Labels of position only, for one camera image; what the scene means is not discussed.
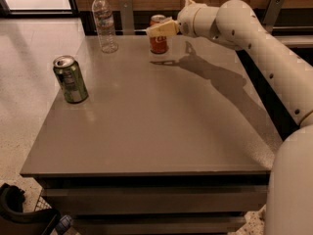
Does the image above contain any grey drawer cabinet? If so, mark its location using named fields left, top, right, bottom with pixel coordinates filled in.
left=22, top=36, right=281, bottom=235

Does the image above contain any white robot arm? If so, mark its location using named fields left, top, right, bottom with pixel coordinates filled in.
left=146, top=0, right=313, bottom=235

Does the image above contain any metal wall bracket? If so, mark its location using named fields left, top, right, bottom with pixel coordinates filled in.
left=261, top=0, right=285, bottom=32
left=118, top=0, right=135, bottom=35

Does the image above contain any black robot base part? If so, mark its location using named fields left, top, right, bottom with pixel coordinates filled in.
left=0, top=182, right=62, bottom=235

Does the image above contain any green soda can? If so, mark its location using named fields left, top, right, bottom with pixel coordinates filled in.
left=53, top=55, right=88, bottom=104

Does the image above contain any red coke can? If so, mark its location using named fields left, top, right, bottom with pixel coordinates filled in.
left=150, top=15, right=168, bottom=54

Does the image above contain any clear plastic water bottle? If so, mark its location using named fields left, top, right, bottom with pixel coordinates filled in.
left=92, top=0, right=118, bottom=53

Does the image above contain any right metal wall bracket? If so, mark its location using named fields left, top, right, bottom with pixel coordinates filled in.
left=261, top=0, right=285, bottom=32

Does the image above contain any left metal wall bracket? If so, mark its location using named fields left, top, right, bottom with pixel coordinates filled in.
left=118, top=0, right=135, bottom=35

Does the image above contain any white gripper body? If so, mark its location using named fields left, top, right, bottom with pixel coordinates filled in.
left=177, top=0, right=206, bottom=37

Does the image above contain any blue cylindrical object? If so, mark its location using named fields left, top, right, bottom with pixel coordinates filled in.
left=55, top=215, right=72, bottom=235

